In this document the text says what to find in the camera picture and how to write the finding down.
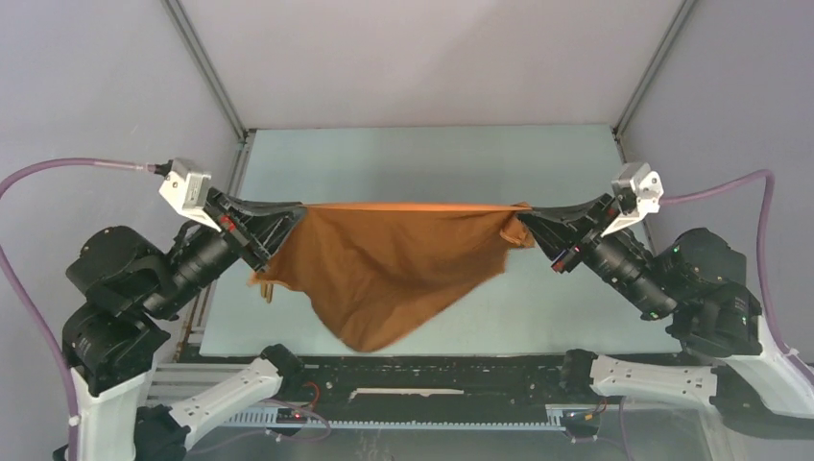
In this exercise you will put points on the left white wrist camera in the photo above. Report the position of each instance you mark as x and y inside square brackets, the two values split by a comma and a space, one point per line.
[185, 189]

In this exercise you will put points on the aluminium frame post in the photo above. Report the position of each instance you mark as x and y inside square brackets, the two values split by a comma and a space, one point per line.
[196, 49]
[664, 47]

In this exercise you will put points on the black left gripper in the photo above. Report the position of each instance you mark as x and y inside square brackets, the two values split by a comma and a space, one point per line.
[259, 228]

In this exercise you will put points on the orange cloth napkin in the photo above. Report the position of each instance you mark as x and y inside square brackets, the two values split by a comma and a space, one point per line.
[375, 272]

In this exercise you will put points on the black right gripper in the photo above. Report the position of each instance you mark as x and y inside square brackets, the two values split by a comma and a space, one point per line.
[568, 224]

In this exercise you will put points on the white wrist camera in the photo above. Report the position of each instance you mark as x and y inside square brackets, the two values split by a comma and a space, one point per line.
[638, 190]
[185, 189]

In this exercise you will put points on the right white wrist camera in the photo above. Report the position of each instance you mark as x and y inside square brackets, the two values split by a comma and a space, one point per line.
[638, 190]

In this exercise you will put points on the left aluminium frame post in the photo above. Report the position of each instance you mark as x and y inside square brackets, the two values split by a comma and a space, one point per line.
[196, 49]

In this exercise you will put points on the right aluminium frame post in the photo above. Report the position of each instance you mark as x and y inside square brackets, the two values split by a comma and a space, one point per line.
[664, 47]

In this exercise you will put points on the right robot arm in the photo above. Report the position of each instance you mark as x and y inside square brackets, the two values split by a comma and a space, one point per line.
[730, 364]

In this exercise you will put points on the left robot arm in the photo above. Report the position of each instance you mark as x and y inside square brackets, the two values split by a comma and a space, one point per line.
[130, 287]

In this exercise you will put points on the wooden fork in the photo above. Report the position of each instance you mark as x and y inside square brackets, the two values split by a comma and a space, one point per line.
[268, 292]

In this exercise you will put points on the white cable duct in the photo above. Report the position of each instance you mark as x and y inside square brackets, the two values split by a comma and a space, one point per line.
[277, 417]

